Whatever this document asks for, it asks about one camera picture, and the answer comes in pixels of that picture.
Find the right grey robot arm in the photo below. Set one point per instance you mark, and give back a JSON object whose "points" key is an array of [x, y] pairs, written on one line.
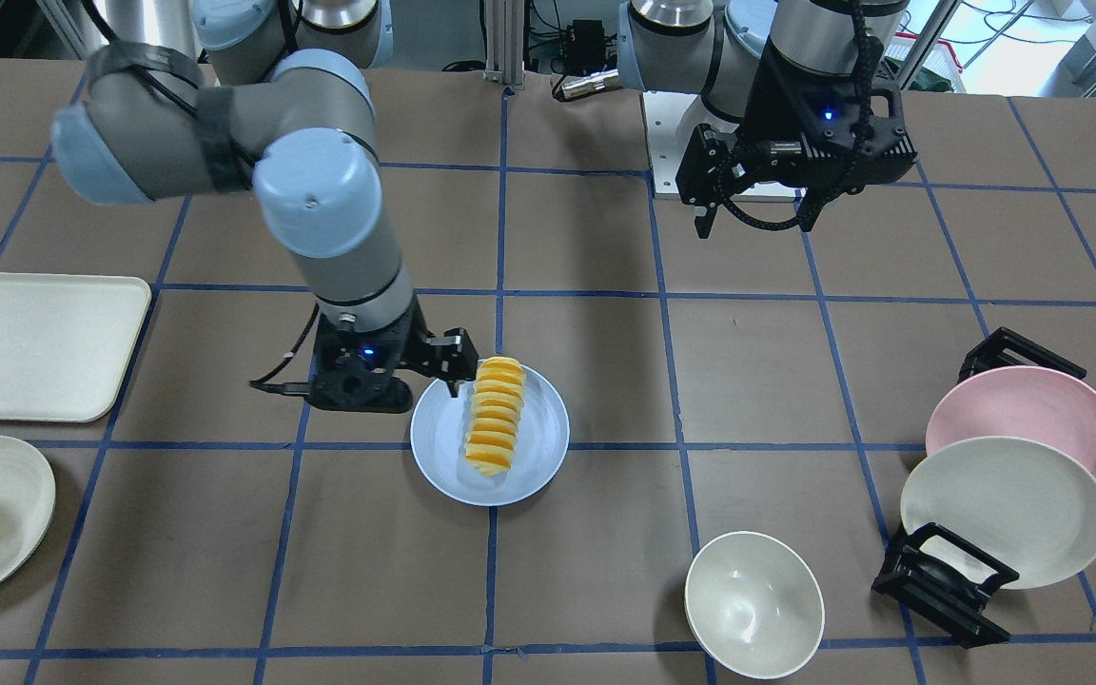
{"points": [[290, 120]]}

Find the pink plate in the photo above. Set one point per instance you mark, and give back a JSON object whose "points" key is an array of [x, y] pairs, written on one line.
{"points": [[1032, 403]]}

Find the black plate rack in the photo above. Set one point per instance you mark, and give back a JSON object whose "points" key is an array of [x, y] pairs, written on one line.
{"points": [[923, 582]]}

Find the cream plate in rack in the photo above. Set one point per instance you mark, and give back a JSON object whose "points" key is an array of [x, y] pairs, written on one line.
{"points": [[1020, 501]]}

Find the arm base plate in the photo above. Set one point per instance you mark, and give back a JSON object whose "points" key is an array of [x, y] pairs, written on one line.
{"points": [[670, 118]]}

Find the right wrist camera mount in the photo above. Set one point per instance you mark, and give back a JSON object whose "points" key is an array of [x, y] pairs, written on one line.
{"points": [[392, 397]]}

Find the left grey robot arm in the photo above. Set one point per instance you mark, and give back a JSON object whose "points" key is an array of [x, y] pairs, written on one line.
{"points": [[714, 52]]}

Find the cream rectangular tray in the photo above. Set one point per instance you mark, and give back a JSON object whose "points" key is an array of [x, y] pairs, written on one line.
{"points": [[65, 342]]}

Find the white bowl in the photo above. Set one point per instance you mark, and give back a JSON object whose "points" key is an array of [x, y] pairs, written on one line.
{"points": [[754, 605]]}

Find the blue plate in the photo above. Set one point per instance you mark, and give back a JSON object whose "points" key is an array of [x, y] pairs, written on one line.
{"points": [[437, 432]]}

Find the aluminium frame post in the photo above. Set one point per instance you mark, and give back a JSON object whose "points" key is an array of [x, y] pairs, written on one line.
{"points": [[505, 42]]}

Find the yellow croissant bread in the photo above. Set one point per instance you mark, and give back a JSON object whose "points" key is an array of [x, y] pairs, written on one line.
{"points": [[494, 416]]}

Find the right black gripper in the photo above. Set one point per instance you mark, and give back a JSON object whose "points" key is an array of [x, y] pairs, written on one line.
{"points": [[440, 353]]}

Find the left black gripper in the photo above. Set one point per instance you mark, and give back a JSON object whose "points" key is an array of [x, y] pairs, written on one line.
{"points": [[778, 90]]}

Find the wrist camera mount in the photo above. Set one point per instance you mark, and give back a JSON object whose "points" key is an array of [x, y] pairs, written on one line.
{"points": [[392, 397], [849, 139]]}

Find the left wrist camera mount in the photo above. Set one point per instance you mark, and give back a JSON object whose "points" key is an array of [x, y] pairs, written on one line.
{"points": [[849, 139]]}

